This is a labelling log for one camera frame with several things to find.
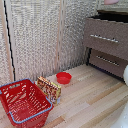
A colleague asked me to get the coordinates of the silver drawer handle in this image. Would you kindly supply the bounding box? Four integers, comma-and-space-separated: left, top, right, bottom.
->
95, 54, 121, 67
89, 33, 120, 44

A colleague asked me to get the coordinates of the red basket with blue rim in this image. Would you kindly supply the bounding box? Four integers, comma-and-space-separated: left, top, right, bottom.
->
0, 78, 55, 128

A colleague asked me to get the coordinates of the red yellow snack box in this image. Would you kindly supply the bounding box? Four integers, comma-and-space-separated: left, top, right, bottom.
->
35, 75, 63, 105

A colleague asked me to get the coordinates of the red plastic bowl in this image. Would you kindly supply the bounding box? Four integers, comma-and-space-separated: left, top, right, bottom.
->
55, 71, 73, 85

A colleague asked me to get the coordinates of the brown dresser cabinet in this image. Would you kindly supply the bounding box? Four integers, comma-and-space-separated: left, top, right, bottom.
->
82, 9, 128, 83

